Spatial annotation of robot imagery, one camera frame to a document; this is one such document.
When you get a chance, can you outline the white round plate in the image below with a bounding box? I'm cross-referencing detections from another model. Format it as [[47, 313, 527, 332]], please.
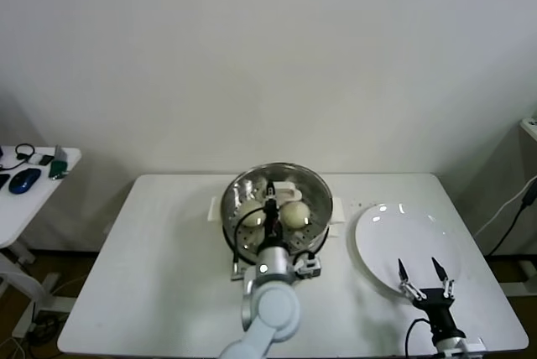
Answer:
[[354, 203, 461, 300]]

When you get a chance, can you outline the white side table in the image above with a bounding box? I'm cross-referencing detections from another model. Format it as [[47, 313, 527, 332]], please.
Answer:
[[0, 147, 83, 337]]

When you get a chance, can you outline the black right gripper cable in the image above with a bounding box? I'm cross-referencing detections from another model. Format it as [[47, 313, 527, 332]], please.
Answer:
[[404, 317, 435, 359]]

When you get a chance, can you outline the steel steamer basket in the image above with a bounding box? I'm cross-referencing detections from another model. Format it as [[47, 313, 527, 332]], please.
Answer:
[[208, 160, 346, 270]]

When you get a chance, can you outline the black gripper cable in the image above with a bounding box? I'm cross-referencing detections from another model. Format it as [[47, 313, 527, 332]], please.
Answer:
[[229, 203, 269, 281], [404, 317, 435, 359]]

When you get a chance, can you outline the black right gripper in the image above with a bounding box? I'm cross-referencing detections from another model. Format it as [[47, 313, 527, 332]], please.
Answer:
[[397, 256, 462, 340]]

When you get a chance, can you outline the green handheld device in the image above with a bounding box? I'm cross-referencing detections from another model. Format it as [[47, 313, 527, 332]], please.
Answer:
[[49, 144, 70, 180]]

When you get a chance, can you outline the white side cabinet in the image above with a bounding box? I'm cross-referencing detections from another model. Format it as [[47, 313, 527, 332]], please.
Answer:
[[519, 117, 537, 143]]

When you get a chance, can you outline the white wall cable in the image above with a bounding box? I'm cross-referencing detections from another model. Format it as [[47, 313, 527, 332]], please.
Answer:
[[473, 174, 537, 237]]

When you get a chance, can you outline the white electric cooker pot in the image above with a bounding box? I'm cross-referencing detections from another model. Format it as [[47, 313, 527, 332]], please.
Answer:
[[222, 224, 341, 283]]

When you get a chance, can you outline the black power cable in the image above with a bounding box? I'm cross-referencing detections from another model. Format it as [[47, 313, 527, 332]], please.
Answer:
[[486, 182, 537, 256]]

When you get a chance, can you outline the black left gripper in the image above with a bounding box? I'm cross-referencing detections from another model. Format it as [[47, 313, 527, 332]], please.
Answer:
[[263, 179, 281, 251]]

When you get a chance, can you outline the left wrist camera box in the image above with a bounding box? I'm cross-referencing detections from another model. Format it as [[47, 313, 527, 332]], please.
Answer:
[[293, 252, 324, 280]]

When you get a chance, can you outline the black headset cable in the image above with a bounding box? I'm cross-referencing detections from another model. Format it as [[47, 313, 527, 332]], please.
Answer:
[[0, 143, 37, 169]]

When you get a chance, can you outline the glass lid with white handle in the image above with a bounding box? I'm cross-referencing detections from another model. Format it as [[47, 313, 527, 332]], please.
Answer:
[[222, 161, 332, 251]]

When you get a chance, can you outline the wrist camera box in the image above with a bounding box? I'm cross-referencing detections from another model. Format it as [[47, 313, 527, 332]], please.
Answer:
[[293, 252, 324, 280], [444, 336, 486, 354]]

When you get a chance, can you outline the white steamed baozi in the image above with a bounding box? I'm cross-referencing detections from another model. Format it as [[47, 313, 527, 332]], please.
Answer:
[[239, 201, 266, 227], [279, 201, 312, 229]]

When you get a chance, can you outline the white table foot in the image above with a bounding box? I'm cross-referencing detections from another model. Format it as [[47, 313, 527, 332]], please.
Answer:
[[501, 258, 533, 298], [35, 273, 79, 322]]

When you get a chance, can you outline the black floor cable bundle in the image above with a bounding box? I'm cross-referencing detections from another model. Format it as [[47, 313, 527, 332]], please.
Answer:
[[25, 315, 60, 337]]

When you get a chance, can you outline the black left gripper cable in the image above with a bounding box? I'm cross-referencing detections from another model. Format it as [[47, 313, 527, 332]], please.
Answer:
[[229, 203, 269, 281]]

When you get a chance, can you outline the blue computer mouse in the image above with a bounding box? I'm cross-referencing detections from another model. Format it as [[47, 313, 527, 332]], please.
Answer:
[[8, 168, 43, 195]]

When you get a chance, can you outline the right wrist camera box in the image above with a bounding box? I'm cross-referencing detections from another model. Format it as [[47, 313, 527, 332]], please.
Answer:
[[444, 336, 486, 354]]

